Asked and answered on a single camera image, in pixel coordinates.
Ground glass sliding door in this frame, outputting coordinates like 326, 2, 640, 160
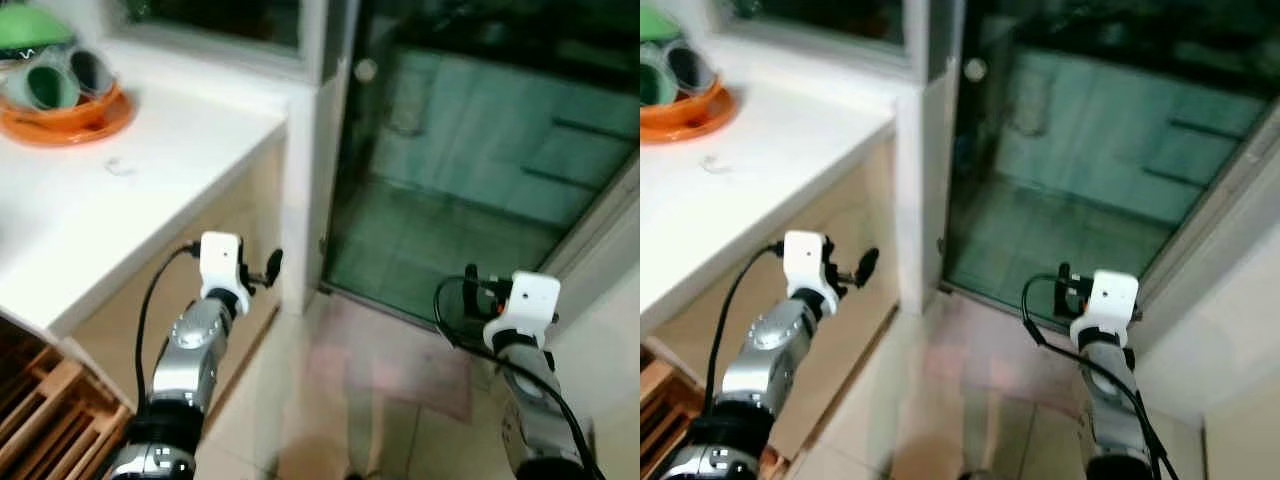
935, 0, 1280, 311
318, 0, 641, 326

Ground white topped beige counter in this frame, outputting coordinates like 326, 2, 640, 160
640, 55, 926, 461
0, 50, 316, 411

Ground wooden slat crate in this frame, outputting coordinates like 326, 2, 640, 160
640, 340, 791, 480
0, 318, 133, 480

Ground orange bowl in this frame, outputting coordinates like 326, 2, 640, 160
640, 82, 739, 144
0, 80, 138, 149

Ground grey cup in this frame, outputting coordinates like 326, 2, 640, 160
665, 45, 719, 96
68, 48, 118, 101

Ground dark window pane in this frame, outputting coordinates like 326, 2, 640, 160
728, 0, 911, 51
118, 0, 306, 56

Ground green cup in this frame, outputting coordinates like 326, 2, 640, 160
640, 62, 691, 109
3, 62, 79, 113

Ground green domed lid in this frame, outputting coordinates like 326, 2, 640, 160
0, 3, 79, 63
640, 5, 683, 46

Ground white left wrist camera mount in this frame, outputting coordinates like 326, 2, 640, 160
198, 232, 251, 315
783, 230, 837, 316

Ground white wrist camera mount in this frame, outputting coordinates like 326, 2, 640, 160
483, 271, 561, 351
1070, 270, 1141, 349
198, 232, 251, 315
783, 230, 837, 316

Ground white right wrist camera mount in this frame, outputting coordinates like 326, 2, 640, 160
1070, 270, 1141, 349
483, 271, 561, 351

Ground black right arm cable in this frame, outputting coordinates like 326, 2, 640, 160
1020, 275, 1181, 480
432, 277, 606, 480

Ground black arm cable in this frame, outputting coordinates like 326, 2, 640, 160
432, 277, 606, 480
705, 240, 789, 411
1020, 275, 1181, 480
133, 242, 203, 401

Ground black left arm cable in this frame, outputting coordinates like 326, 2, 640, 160
133, 242, 203, 401
705, 240, 789, 411

